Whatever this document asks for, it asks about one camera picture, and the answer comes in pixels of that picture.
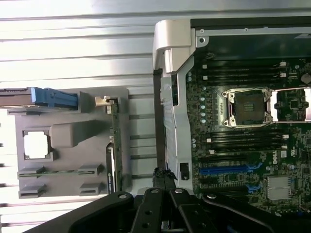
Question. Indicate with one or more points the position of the short black expansion slot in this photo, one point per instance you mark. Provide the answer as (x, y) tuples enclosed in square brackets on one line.
[(210, 180)]

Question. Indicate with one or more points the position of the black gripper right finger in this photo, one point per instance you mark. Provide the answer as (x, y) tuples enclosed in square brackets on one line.
[(187, 218)]

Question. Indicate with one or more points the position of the dark grey PC case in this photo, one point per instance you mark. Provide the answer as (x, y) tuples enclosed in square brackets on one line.
[(175, 43)]

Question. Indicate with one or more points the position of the silver chipset heatsink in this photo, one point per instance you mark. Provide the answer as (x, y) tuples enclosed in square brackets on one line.
[(279, 189)]

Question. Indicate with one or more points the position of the silver CPU chip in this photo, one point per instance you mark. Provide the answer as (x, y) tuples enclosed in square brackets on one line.
[(36, 145)]

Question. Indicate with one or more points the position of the round coin cell battery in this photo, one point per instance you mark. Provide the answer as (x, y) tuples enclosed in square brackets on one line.
[(306, 78)]

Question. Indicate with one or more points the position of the hard disk with blue carrier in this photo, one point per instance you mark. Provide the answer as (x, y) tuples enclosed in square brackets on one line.
[(14, 98)]

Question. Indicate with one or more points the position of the grey parts rack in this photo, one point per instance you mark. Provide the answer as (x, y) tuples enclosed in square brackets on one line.
[(73, 157)]

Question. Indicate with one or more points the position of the green motherboard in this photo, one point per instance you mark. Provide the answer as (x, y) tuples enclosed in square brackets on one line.
[(257, 160)]

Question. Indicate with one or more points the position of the CPU socket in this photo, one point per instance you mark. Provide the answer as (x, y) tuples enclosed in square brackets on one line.
[(247, 106)]

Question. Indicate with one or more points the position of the long black expansion slot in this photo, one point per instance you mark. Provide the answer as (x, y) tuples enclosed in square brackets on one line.
[(223, 158), (223, 190)]

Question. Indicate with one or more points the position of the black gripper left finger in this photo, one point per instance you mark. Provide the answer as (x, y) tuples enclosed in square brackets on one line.
[(148, 208)]

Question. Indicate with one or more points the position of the silver socket cover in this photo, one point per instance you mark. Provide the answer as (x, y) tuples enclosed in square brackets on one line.
[(275, 109)]

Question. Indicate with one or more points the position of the blue expansion slot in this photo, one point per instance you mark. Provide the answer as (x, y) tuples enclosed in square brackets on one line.
[(223, 169)]

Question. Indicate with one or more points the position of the black RAM slot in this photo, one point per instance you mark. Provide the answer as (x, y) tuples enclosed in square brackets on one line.
[(243, 79), (243, 63), (243, 150), (243, 138), (243, 144), (243, 133), (243, 74), (243, 68)]

